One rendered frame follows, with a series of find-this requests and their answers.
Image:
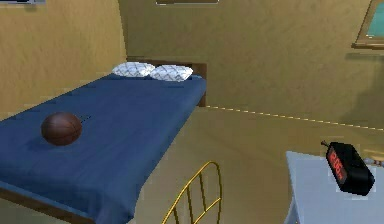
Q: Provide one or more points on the pale blue desk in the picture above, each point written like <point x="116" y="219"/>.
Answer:
<point x="320" y="196"/>

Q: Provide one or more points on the golden metal chair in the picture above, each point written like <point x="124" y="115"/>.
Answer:
<point x="200" y="193"/>

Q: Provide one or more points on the grey framed wall picture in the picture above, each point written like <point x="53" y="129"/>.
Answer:
<point x="20" y="1"/>

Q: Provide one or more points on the small grey object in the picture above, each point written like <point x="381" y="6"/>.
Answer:
<point x="373" y="162"/>

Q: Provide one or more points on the brown basketball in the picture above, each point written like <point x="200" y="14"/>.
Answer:
<point x="61" y="128"/>

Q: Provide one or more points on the wooden framed window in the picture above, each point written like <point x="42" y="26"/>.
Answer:
<point x="371" y="26"/>

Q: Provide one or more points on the white patterned pillow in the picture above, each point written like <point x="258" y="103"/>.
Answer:
<point x="133" y="69"/>
<point x="171" y="73"/>

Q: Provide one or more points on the black alarm clock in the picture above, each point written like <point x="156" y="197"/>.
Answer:
<point x="350" y="168"/>

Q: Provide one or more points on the blue bed with wooden frame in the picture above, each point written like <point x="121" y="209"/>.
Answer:
<point x="116" y="133"/>

